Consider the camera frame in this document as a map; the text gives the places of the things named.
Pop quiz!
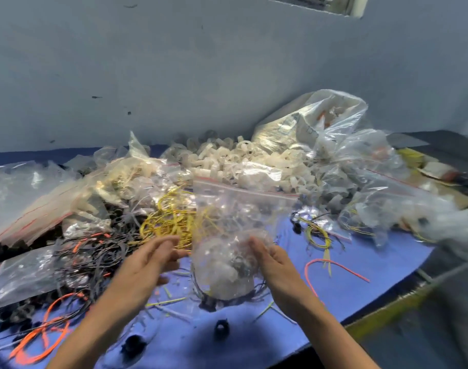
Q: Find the person's right hand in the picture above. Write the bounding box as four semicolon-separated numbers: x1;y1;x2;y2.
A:
248;236;323;323

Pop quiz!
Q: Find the heap of plastic bags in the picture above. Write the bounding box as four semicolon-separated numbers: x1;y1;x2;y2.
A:
65;131;196;228

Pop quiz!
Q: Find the person's left forearm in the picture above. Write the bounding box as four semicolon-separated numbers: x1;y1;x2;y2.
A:
45;292;150;369

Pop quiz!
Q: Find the blue cloth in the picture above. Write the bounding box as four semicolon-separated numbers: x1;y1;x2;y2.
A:
0;146;435;369

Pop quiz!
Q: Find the yellow flat object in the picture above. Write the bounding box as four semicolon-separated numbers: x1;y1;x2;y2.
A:
395;147;431;170

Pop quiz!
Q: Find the red-zip plastic bag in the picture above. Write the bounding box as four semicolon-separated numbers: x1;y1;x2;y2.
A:
0;243;62;312

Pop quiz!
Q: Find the window frame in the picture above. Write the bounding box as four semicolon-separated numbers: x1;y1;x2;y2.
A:
249;0;371;18

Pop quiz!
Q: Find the pile of large plastic bags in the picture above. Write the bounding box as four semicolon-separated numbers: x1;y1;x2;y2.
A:
251;89;468;262

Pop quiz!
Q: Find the stack of plastic bags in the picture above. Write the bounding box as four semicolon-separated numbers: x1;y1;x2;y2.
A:
0;159;89;247

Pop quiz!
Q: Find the red wire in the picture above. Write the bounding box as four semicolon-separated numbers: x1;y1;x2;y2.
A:
304;258;371;298

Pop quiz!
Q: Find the person's left hand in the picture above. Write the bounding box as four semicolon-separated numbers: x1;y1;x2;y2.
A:
103;235;190;312

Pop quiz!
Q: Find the pile of black plastic rings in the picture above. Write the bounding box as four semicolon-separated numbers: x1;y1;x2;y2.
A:
0;219;235;362

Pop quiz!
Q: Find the pile of yellow wires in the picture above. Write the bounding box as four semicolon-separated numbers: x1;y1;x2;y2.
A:
138;187;220;251

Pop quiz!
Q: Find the clear zip plastic bag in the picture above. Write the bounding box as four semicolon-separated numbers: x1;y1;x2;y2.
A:
189;177;300;303

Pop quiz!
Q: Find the orange wire loop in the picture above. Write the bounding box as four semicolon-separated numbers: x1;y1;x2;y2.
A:
8;292;89;366

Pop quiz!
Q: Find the pile of white plastic wheels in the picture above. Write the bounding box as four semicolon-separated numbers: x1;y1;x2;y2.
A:
161;133;327;200

